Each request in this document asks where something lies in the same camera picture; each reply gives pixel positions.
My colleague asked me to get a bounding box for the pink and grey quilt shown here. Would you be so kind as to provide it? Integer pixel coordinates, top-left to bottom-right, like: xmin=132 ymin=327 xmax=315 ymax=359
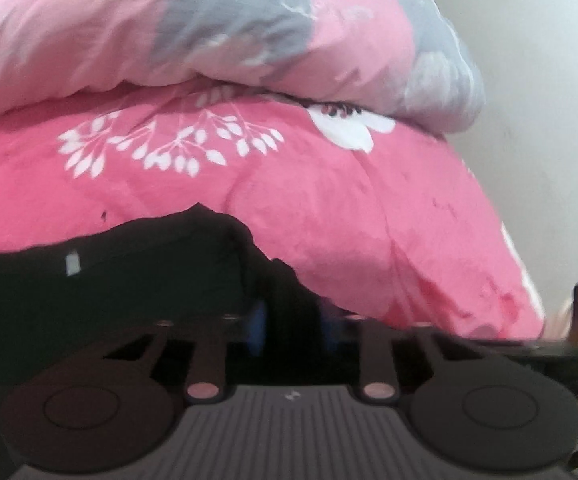
xmin=0 ymin=0 xmax=485 ymax=133

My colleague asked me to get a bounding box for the black printed t-shirt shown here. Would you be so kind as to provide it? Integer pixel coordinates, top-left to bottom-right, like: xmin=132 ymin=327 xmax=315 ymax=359
xmin=0 ymin=201 xmax=350 ymax=480

